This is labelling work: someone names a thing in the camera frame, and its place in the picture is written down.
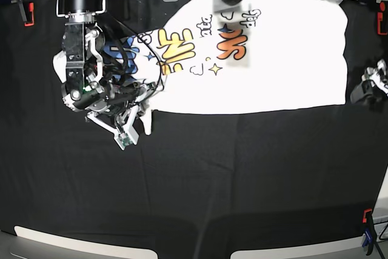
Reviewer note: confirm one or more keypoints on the white printed t-shirt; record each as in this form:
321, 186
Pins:
256, 56

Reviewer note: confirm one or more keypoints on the red black clamp far left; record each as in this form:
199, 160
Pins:
27, 12

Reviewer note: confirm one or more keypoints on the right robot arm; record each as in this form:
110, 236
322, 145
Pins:
96, 70

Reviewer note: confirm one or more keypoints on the red black clamp far right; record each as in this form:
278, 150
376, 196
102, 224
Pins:
382, 18

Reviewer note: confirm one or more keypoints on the red black clamp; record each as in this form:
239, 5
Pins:
27, 12
382, 18

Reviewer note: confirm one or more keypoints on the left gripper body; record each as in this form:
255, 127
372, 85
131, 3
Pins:
367, 94

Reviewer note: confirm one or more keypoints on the red blue clamp near right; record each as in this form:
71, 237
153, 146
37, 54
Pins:
369, 232

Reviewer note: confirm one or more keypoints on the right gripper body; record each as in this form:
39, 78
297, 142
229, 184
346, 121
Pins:
111, 100

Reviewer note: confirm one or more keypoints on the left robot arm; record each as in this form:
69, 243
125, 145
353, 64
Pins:
378, 74

